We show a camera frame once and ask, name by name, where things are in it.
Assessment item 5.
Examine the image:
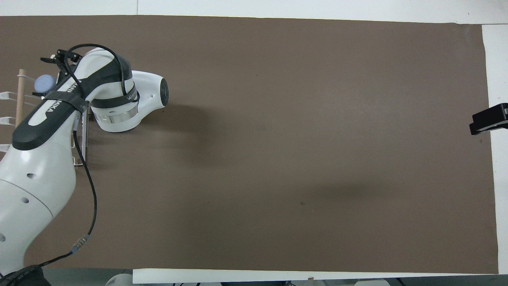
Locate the light blue cup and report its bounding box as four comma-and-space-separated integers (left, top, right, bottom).
34, 74, 56, 93

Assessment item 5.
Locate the black cable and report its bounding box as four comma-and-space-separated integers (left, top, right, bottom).
0, 43, 140, 278

